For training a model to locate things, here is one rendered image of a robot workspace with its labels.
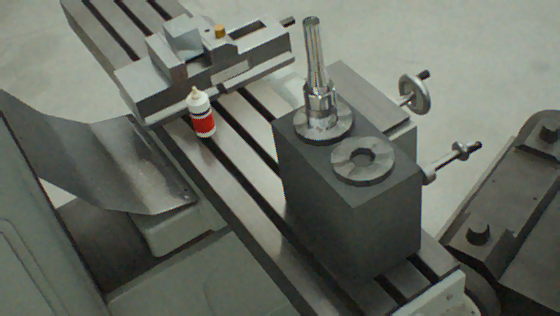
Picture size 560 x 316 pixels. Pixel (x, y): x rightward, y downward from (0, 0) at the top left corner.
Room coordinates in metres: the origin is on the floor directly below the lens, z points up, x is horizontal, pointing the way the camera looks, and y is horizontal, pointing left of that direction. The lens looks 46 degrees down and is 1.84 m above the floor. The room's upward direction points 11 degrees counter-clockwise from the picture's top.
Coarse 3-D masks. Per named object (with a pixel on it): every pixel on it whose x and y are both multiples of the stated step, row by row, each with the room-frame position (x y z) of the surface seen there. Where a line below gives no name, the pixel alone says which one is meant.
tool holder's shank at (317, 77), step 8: (312, 16) 0.79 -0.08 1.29; (304, 24) 0.77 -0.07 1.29; (312, 24) 0.77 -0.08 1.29; (320, 24) 0.77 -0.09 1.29; (304, 32) 0.77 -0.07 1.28; (312, 32) 0.76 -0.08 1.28; (320, 32) 0.77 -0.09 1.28; (304, 40) 0.77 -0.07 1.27; (312, 40) 0.77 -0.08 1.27; (320, 40) 0.77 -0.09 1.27; (312, 48) 0.77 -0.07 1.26; (320, 48) 0.77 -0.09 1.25; (312, 56) 0.77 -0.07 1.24; (320, 56) 0.77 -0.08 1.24; (312, 64) 0.77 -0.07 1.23; (320, 64) 0.77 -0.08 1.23; (312, 72) 0.77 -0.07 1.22; (320, 72) 0.77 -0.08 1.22; (312, 80) 0.77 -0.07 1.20; (320, 80) 0.76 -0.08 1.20; (328, 80) 0.77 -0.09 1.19; (312, 88) 0.77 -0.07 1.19; (320, 88) 0.77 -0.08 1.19
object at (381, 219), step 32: (288, 128) 0.78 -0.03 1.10; (352, 128) 0.76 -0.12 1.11; (288, 160) 0.77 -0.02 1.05; (320, 160) 0.71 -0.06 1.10; (352, 160) 0.69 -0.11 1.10; (384, 160) 0.67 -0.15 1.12; (288, 192) 0.79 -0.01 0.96; (320, 192) 0.68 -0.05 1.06; (352, 192) 0.64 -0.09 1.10; (384, 192) 0.63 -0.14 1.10; (416, 192) 0.65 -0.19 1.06; (320, 224) 0.70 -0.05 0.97; (352, 224) 0.61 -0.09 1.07; (384, 224) 0.63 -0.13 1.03; (416, 224) 0.65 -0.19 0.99; (352, 256) 0.62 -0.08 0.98; (384, 256) 0.63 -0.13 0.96
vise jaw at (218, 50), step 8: (200, 16) 1.24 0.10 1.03; (208, 16) 1.26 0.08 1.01; (200, 24) 1.21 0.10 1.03; (208, 24) 1.21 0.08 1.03; (216, 24) 1.22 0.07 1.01; (200, 32) 1.19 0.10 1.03; (208, 32) 1.19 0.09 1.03; (208, 40) 1.16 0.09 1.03; (216, 40) 1.15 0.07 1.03; (224, 40) 1.15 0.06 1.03; (232, 40) 1.16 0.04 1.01; (208, 48) 1.13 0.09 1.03; (216, 48) 1.13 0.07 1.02; (224, 48) 1.13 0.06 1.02; (232, 48) 1.14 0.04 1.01; (208, 56) 1.13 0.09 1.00; (216, 56) 1.13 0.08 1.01; (224, 56) 1.13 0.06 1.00; (232, 56) 1.14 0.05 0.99
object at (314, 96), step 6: (306, 84) 0.79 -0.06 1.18; (330, 84) 0.78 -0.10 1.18; (306, 90) 0.77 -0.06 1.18; (312, 90) 0.77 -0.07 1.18; (324, 90) 0.77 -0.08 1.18; (330, 90) 0.76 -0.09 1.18; (306, 96) 0.76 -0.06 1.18; (312, 96) 0.76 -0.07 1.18; (318, 96) 0.76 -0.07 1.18; (324, 96) 0.75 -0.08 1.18; (330, 96) 0.76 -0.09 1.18; (318, 102) 0.75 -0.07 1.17
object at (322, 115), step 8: (304, 104) 0.78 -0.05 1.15; (312, 104) 0.76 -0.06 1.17; (320, 104) 0.75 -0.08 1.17; (328, 104) 0.76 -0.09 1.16; (336, 104) 0.77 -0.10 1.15; (312, 112) 0.76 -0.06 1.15; (320, 112) 0.75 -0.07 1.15; (328, 112) 0.76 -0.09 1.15; (336, 112) 0.77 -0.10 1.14; (312, 120) 0.76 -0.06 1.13; (320, 120) 0.75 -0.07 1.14; (328, 120) 0.75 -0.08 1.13; (336, 120) 0.76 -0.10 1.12; (320, 128) 0.75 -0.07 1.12
